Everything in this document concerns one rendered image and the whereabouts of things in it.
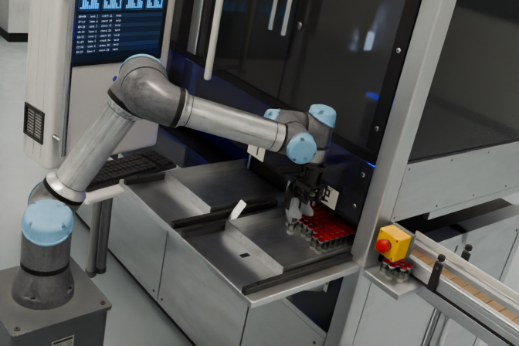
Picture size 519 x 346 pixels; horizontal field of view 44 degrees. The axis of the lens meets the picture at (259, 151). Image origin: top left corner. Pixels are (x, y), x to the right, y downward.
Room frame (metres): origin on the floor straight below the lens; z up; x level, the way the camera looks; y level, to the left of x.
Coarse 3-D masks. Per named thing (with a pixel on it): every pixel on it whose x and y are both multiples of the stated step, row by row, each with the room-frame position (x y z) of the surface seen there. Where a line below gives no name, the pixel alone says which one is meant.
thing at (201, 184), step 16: (240, 160) 2.09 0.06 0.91; (176, 176) 1.91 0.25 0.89; (192, 176) 1.94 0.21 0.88; (208, 176) 1.97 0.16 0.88; (224, 176) 1.99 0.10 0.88; (240, 176) 2.02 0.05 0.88; (256, 176) 2.05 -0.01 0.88; (192, 192) 1.76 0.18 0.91; (208, 192) 1.85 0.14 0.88; (224, 192) 1.87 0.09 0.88; (240, 192) 1.90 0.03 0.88; (256, 192) 1.92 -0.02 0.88; (272, 192) 1.94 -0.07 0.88; (208, 208) 1.70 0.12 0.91; (224, 208) 1.73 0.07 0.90
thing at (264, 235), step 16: (240, 224) 1.67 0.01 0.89; (256, 224) 1.71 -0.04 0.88; (272, 224) 1.73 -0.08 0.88; (240, 240) 1.58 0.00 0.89; (256, 240) 1.61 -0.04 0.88; (272, 240) 1.63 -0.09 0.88; (288, 240) 1.65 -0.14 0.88; (304, 240) 1.67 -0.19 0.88; (256, 256) 1.52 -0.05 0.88; (272, 256) 1.54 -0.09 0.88; (288, 256) 1.56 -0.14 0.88; (304, 256) 1.58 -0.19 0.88; (320, 256) 1.54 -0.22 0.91
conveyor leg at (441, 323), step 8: (440, 312) 1.54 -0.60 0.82; (432, 320) 1.56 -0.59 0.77; (440, 320) 1.53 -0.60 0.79; (448, 320) 1.53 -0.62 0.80; (432, 328) 1.54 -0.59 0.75; (440, 328) 1.53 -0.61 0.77; (448, 328) 1.54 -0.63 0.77; (432, 336) 1.53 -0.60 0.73; (440, 336) 1.53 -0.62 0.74; (424, 344) 1.55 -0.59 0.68; (432, 344) 1.53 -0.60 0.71; (440, 344) 1.53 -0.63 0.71
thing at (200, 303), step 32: (128, 224) 2.50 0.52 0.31; (160, 224) 2.32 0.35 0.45; (480, 224) 2.04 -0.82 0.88; (512, 224) 2.17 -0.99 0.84; (128, 256) 2.47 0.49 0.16; (160, 256) 2.30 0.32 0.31; (192, 256) 2.14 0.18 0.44; (384, 256) 1.67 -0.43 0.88; (480, 256) 2.07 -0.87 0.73; (512, 256) 2.25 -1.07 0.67; (160, 288) 2.27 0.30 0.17; (192, 288) 2.11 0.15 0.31; (224, 288) 1.98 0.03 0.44; (192, 320) 2.09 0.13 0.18; (224, 320) 1.96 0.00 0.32; (256, 320) 1.84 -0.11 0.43; (288, 320) 1.74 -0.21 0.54; (384, 320) 1.72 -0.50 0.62; (416, 320) 1.86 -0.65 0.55
